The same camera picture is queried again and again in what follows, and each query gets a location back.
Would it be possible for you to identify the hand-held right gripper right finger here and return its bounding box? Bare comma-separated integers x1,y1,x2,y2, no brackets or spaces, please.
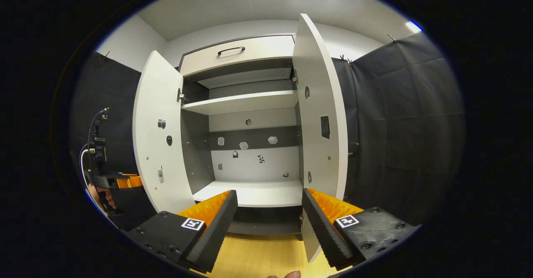
301,188,420,270

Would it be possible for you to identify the beige double-door shoe cabinet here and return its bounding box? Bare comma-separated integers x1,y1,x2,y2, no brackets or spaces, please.
178,33,305,236

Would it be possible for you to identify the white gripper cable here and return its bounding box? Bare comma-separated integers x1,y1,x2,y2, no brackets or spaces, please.
79,142,102,208

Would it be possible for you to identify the beige cabinet drawer front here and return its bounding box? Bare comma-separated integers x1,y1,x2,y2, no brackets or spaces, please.
179,35,296,78

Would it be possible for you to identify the beige cabinet door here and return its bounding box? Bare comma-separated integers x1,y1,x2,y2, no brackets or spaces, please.
291,13,349,264
132,50,197,214

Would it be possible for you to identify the white cabinet shelf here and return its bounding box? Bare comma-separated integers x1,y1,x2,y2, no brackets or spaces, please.
181,90,299,116
196,68,292,90
192,180,304,208

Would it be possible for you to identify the black backdrop cloth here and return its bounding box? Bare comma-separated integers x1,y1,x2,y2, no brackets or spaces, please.
69,31,465,228

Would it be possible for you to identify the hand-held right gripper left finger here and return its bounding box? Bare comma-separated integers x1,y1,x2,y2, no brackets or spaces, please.
126,189,239,274

